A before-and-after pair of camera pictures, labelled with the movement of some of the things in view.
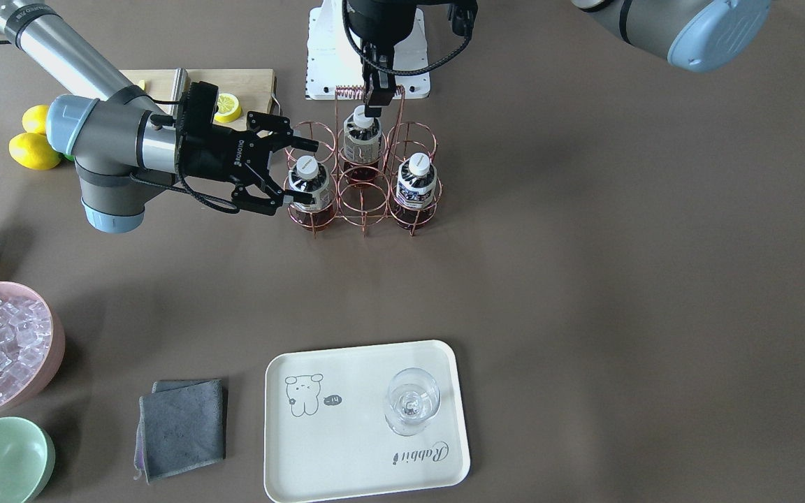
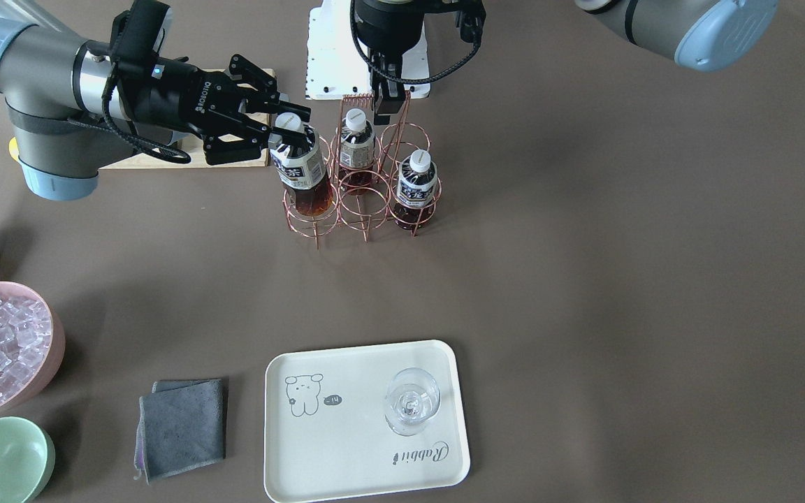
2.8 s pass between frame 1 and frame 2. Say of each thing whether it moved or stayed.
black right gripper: moved
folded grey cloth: stayed
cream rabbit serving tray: stayed
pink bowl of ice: stayed
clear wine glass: stayed
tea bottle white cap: moved
